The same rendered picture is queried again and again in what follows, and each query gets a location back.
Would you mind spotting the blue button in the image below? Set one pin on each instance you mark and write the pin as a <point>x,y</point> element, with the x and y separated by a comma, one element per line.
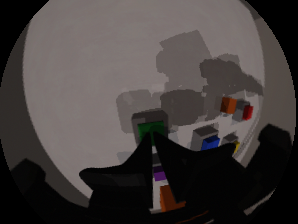
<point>204,138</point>

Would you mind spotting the yellow button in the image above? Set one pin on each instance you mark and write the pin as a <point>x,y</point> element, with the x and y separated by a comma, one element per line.
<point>231,139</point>

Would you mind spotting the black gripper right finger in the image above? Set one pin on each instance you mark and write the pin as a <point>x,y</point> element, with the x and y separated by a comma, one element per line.
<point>182,165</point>

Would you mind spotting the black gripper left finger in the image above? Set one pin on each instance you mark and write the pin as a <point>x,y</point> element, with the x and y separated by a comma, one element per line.
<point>135,175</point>

